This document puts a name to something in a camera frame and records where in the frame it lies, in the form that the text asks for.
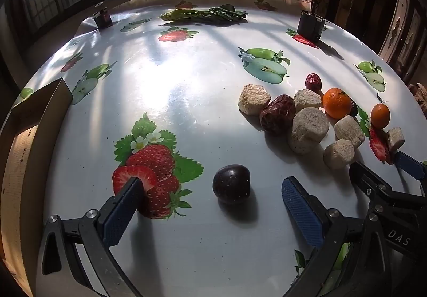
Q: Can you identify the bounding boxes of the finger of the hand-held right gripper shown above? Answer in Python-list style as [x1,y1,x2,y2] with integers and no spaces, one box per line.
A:
[349,161,427,256]
[394,151,427,181]

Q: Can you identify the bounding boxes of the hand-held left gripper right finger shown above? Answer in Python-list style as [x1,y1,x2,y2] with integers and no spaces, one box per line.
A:
[281,176,394,297]

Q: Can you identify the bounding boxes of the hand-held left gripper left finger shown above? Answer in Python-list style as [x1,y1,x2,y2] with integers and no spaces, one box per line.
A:
[35,177,146,297]

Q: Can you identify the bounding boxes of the beige fibrous chunk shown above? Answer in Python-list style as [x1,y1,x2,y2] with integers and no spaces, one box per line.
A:
[323,139,355,170]
[293,89,323,114]
[238,84,271,116]
[387,128,406,153]
[334,116,366,149]
[288,107,330,154]

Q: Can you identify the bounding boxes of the small orange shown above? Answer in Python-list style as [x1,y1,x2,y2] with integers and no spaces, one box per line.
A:
[370,103,391,129]

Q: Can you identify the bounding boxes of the dark purple plum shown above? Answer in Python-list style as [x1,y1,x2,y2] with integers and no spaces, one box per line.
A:
[213,164,251,205]

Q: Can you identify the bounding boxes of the large red date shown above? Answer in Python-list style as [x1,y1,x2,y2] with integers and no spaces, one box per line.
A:
[260,94,296,135]

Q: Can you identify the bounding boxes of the wooden box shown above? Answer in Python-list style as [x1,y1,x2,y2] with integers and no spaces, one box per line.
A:
[0,77,73,288]

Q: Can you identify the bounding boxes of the brown lumpy object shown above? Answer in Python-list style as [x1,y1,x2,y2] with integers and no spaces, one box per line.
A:
[408,83,427,106]

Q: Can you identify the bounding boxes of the large orange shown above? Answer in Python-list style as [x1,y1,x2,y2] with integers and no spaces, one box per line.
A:
[322,88,353,120]

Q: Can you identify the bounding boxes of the small red date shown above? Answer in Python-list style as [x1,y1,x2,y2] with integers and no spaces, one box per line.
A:
[305,73,323,93]

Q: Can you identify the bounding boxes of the wooden door with glass panels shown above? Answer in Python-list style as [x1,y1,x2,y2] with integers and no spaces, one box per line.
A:
[378,0,427,81]

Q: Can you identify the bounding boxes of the fruit print tablecloth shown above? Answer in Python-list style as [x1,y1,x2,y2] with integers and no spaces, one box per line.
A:
[13,0,427,297]

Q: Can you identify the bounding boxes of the black box device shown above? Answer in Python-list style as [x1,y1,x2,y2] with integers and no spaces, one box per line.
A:
[297,10,326,43]

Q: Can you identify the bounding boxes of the dark glass jar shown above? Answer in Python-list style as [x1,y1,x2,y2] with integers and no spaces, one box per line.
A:
[92,7,113,29]

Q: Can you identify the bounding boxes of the green leafy vegetables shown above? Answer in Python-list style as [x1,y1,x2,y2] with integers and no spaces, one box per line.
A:
[160,4,248,23]

